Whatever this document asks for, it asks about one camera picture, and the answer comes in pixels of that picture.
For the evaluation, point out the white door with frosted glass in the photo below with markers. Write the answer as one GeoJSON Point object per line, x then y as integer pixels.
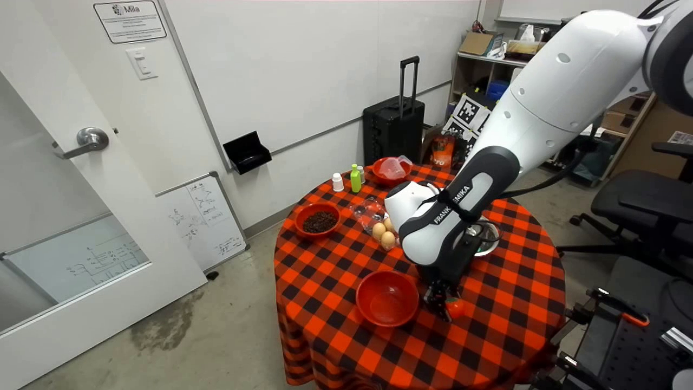
{"type": "Point", "coordinates": [108, 305]}

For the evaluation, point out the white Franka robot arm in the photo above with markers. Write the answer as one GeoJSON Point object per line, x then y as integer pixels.
{"type": "Point", "coordinates": [563, 87]}

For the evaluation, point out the small leaning whiteboard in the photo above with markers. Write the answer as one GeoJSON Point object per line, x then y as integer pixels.
{"type": "Point", "coordinates": [201, 220]}

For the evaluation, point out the beige egg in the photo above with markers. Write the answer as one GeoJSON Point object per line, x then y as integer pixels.
{"type": "Point", "coordinates": [377, 230]}
{"type": "Point", "coordinates": [386, 222]}
{"type": "Point", "coordinates": [388, 242]}

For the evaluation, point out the black office chair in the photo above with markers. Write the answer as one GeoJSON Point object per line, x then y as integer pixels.
{"type": "Point", "coordinates": [642, 198]}

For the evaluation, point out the red bowl with plastic bag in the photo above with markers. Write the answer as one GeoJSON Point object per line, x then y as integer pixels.
{"type": "Point", "coordinates": [380, 179]}

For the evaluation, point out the black orange clamp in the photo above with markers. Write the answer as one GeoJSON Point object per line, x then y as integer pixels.
{"type": "Point", "coordinates": [614, 307]}
{"type": "Point", "coordinates": [574, 372]}

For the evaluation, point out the red black plaid tablecloth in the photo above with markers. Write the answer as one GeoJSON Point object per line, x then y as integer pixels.
{"type": "Point", "coordinates": [506, 338]}

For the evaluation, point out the brown cardboard panel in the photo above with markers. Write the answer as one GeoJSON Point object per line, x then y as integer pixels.
{"type": "Point", "coordinates": [651, 138]}

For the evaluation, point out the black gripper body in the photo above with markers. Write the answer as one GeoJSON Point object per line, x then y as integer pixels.
{"type": "Point", "coordinates": [445, 273]}

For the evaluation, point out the plain red bowl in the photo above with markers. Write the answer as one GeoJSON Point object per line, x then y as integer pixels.
{"type": "Point", "coordinates": [386, 300]}

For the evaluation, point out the aluminium profile rail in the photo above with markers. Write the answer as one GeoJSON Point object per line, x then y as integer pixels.
{"type": "Point", "coordinates": [679, 338]}

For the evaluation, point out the black white marker board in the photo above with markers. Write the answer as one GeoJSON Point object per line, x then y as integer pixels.
{"type": "Point", "coordinates": [468, 113]}

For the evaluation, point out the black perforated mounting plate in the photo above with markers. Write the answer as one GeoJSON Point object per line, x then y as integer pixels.
{"type": "Point", "coordinates": [635, 361]}

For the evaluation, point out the open cardboard box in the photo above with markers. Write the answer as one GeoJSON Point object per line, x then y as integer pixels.
{"type": "Point", "coordinates": [478, 44]}

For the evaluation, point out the small white bottle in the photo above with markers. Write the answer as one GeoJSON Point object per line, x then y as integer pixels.
{"type": "Point", "coordinates": [337, 182]}

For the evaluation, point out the large wall whiteboard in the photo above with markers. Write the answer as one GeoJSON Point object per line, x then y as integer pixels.
{"type": "Point", "coordinates": [304, 72]}

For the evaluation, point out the red bowl with dark food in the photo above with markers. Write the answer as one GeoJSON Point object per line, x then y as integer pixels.
{"type": "Point", "coordinates": [316, 222]}

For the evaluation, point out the red tomato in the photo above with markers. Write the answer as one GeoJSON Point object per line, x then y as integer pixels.
{"type": "Point", "coordinates": [458, 310]}

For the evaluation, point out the black wall tray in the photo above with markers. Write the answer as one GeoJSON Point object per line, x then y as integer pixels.
{"type": "Point", "coordinates": [248, 153]}

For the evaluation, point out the black suitcase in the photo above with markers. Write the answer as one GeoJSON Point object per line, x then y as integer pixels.
{"type": "Point", "coordinates": [392, 131]}

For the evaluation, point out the clear glass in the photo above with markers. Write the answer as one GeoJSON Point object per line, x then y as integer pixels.
{"type": "Point", "coordinates": [369, 214]}

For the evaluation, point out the orange snack bag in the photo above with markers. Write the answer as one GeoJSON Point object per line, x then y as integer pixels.
{"type": "Point", "coordinates": [443, 153]}

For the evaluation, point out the small white paper notice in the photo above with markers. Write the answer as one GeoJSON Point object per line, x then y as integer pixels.
{"type": "Point", "coordinates": [141, 64]}

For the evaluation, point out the clear plastic bag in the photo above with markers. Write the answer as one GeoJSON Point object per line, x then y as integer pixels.
{"type": "Point", "coordinates": [392, 168]}

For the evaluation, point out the green squeeze bottle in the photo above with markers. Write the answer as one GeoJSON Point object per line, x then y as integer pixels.
{"type": "Point", "coordinates": [355, 179]}

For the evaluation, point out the white wall sign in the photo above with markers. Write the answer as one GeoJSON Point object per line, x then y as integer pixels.
{"type": "Point", "coordinates": [131, 21]}

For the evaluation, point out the stainless steel bowl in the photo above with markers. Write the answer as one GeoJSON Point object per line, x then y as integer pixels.
{"type": "Point", "coordinates": [491, 242]}

